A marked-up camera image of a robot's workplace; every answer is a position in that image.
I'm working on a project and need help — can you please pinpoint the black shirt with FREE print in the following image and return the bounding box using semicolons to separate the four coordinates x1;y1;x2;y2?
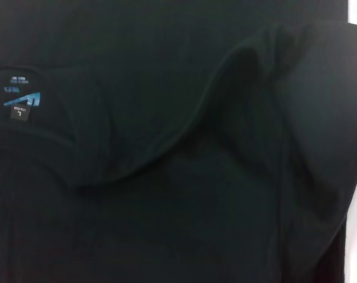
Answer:
0;0;357;283

